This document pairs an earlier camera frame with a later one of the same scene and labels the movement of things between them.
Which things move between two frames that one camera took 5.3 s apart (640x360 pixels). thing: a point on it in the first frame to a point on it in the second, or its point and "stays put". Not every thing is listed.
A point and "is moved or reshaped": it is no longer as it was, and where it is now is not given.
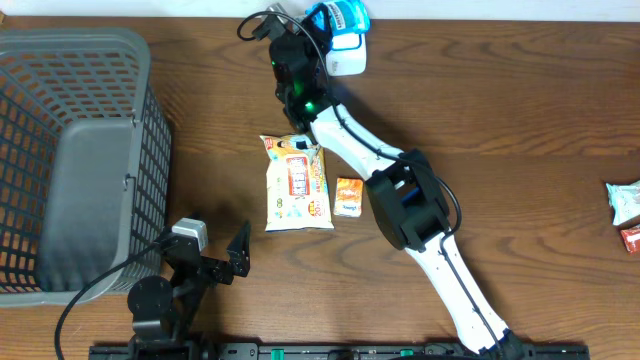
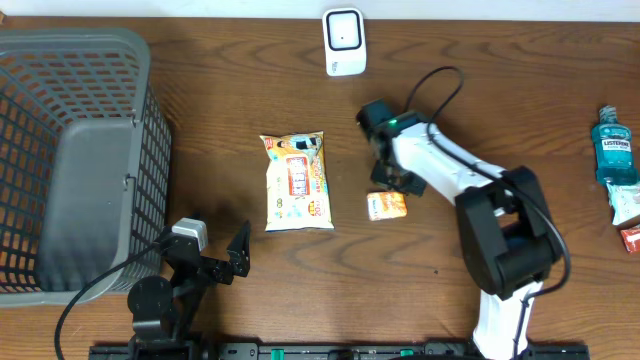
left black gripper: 239,256 stays put
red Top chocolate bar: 631,239 stays put
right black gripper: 307,28 to 410,186
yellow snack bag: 297,184 stays put
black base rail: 340,352 stays put
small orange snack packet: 349,197 is moved or reshaped
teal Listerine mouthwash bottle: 345,17 to 613,149
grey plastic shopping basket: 86,155 stays put
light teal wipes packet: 624,200 stays put
